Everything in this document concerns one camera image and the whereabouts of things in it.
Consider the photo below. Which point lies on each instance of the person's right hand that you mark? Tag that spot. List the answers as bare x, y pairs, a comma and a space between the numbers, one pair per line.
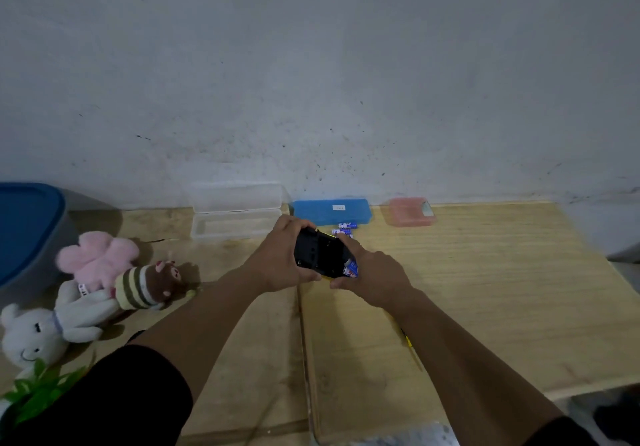
382, 280

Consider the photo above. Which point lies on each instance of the person's left hand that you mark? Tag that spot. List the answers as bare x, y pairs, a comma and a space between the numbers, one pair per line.
272, 260

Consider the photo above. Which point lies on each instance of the gold toy car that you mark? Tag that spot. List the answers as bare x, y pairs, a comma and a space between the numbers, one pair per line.
320, 253

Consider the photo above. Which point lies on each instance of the clear plastic box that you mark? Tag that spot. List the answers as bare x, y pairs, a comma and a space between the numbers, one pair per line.
235, 223

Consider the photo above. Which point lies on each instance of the yellow black screwdriver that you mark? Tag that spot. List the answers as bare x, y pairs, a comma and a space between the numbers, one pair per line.
408, 342

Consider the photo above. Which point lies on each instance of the blue plastic box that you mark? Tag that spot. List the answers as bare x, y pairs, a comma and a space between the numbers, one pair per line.
320, 212

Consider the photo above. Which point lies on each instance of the pink plastic box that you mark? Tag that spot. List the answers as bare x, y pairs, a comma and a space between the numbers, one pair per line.
405, 212

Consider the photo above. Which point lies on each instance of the person's left forearm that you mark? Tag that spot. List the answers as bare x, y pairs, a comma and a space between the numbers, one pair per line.
210, 320

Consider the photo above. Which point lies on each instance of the person's right forearm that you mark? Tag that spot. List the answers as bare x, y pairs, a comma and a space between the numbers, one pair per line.
465, 370

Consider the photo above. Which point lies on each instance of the brown striped plush toy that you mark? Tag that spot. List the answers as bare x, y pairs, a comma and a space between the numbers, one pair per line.
145, 285

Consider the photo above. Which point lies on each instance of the pink plush toy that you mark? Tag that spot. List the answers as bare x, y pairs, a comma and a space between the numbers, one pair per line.
95, 260

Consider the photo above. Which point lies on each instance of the person's black left sleeve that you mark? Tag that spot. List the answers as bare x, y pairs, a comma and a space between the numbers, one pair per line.
115, 400

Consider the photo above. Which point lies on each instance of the person's black sleeve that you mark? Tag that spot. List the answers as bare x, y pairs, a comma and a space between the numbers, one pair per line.
115, 400
560, 435

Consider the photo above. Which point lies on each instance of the person's black right sleeve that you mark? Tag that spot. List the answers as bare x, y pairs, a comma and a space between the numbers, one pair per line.
560, 435

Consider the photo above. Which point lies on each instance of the white plush rabbit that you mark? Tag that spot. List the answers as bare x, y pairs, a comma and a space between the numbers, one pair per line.
30, 333

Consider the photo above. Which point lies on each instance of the black remote controller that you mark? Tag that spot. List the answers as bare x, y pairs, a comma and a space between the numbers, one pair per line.
135, 336

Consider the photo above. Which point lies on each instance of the grey bin with blue lid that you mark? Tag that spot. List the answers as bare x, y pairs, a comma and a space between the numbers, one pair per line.
25, 230

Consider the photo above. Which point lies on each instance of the artificial plant in white pot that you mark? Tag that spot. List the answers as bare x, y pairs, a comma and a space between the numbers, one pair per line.
35, 390

